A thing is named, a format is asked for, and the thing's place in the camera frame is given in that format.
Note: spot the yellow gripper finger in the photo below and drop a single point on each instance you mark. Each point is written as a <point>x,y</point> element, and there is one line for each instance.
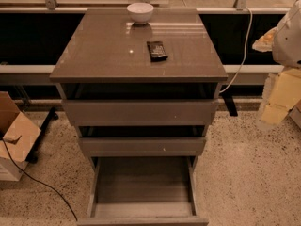
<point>265,42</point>
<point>281,93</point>

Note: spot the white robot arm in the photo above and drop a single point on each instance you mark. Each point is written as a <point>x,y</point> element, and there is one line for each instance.
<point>284,41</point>

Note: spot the grey drawer cabinet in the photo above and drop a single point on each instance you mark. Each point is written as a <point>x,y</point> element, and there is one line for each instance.
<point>108,59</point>

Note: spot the grey middle drawer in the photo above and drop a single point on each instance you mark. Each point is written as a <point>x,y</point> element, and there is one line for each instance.
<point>142,146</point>

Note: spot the grey open bottom drawer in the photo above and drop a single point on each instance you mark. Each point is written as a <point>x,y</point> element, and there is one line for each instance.
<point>143,191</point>

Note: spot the grey top drawer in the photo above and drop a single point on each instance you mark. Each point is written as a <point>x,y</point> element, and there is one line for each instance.
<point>139,113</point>

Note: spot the cardboard box at right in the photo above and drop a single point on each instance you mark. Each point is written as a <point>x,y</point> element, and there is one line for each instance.
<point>296,114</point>

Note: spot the black stand leg right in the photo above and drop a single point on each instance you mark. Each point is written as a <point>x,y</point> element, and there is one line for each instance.
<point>230,105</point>

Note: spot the black stand leg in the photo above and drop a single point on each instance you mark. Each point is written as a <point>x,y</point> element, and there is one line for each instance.
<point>230,105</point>
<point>32,156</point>

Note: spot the white ceramic bowl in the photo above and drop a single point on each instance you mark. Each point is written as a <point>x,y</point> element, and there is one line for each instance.
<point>140,13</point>

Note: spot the black stand leg left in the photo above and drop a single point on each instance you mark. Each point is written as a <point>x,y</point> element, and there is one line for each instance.
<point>32,156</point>

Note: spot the brown cardboard box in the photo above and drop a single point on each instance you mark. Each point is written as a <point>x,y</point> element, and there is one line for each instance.
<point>18,135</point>

